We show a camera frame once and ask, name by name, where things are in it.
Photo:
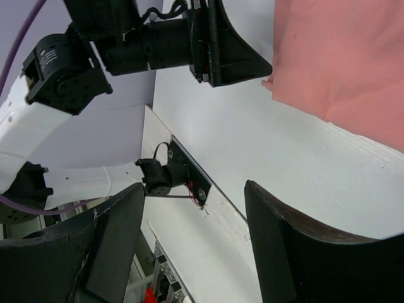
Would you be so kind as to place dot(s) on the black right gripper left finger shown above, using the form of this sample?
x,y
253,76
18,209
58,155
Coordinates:
x,y
86,258

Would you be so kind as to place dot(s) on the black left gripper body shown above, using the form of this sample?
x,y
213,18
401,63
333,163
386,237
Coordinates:
x,y
130,42

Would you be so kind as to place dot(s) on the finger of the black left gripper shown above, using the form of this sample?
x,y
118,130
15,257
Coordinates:
x,y
232,60

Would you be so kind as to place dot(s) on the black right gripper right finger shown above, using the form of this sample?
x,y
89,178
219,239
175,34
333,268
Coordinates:
x,y
300,259

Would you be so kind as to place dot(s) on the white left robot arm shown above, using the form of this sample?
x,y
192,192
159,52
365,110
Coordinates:
x,y
51,160

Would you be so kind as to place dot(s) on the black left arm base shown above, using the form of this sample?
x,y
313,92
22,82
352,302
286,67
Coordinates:
x,y
184,170

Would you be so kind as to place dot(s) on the white foam front panel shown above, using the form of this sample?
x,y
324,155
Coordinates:
x,y
207,242

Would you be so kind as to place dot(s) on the folded pink t-shirt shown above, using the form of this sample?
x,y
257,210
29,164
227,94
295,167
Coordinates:
x,y
342,61

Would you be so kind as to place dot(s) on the aluminium table edge rail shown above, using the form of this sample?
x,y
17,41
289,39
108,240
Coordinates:
x,y
155,279

